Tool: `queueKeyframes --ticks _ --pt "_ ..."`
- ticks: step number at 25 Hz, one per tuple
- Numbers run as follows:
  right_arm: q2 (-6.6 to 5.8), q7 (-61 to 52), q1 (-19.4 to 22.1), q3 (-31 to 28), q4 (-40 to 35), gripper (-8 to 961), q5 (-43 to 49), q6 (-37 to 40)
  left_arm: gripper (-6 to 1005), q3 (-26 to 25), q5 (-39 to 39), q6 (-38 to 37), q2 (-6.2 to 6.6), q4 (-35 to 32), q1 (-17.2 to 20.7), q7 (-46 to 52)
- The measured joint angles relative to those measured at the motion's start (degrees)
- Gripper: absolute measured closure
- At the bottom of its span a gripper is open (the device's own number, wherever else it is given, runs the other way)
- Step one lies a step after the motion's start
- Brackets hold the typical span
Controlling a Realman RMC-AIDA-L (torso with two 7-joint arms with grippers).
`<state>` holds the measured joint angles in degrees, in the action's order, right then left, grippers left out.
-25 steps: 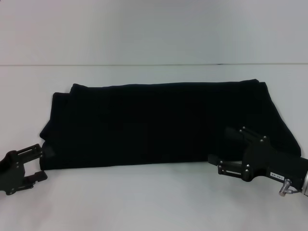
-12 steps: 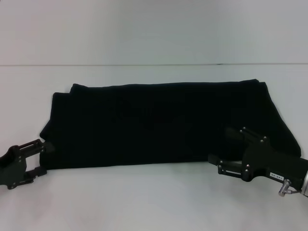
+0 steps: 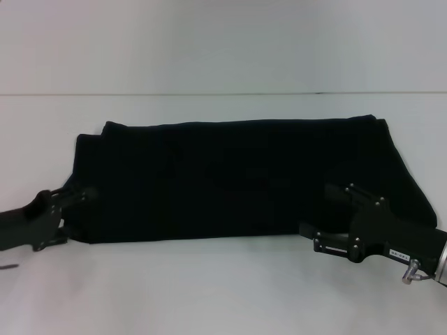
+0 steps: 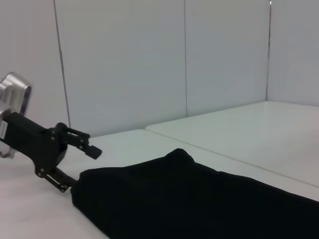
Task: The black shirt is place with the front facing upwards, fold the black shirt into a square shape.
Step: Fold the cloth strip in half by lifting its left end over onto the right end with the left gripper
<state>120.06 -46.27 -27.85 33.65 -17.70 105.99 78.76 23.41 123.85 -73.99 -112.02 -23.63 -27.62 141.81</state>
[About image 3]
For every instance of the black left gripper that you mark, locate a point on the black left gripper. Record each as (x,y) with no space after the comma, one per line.
(28,223)

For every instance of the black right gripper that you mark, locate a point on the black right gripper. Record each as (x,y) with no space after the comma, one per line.
(391,234)

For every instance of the black shirt with FREE print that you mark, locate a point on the black shirt with FREE print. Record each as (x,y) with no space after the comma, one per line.
(227,181)

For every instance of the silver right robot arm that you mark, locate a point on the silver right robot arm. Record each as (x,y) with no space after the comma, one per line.
(442,265)

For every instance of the silver connector stub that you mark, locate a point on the silver connector stub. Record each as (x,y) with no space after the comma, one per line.
(410,271)

